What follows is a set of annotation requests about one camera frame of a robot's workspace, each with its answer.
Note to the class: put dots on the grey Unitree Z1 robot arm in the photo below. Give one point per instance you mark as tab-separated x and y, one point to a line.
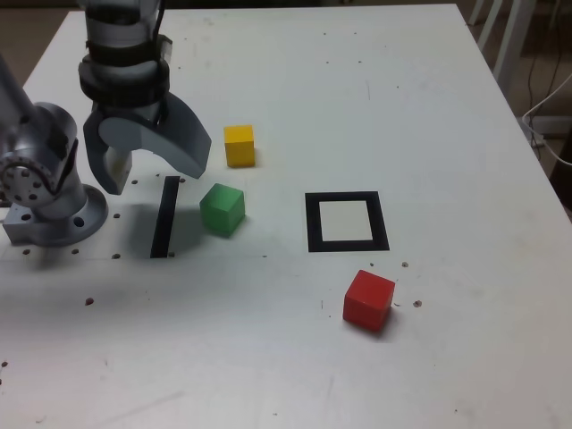
49	214

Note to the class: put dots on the white box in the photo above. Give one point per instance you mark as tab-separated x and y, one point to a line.
554	126

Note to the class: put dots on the green cube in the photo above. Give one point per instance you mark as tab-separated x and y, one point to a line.
221	210

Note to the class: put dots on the red cube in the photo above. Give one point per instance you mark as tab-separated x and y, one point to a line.
366	299

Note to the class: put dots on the black tape strip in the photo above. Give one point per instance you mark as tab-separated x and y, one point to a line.
164	219

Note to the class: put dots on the yellow cube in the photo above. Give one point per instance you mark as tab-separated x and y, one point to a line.
240	147

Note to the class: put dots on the black tape square outline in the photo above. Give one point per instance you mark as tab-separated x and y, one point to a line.
313	223

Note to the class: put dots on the white furniture legs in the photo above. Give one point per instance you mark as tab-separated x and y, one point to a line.
509	40

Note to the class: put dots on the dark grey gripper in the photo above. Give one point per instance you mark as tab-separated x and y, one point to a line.
129	111

